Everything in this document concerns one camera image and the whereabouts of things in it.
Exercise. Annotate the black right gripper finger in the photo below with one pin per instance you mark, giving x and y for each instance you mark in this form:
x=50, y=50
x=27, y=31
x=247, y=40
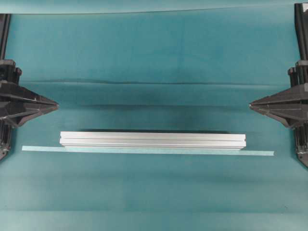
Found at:
x=294, y=94
x=290, y=115

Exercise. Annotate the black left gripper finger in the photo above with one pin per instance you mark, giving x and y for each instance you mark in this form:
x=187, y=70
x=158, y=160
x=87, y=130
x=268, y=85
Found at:
x=18, y=114
x=19, y=93

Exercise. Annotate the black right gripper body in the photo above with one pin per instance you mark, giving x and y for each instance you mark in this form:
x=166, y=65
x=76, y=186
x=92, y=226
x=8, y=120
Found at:
x=297, y=76

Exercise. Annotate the silver aluminium extrusion rail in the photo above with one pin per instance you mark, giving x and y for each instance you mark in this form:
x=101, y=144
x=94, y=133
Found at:
x=159, y=140

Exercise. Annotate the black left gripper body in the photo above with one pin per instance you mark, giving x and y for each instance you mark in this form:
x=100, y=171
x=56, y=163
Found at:
x=8, y=72

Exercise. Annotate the teal table cloth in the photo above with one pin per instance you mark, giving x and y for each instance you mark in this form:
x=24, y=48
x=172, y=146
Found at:
x=177, y=71

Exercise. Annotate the light teal tape strip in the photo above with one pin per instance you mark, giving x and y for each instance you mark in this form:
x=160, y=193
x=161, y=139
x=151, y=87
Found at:
x=147, y=151

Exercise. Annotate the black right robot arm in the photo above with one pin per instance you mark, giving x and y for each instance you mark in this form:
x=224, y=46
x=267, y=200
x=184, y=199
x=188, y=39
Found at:
x=301, y=28

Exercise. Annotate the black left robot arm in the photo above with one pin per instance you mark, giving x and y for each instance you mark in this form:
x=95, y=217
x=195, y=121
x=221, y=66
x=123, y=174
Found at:
x=4, y=31

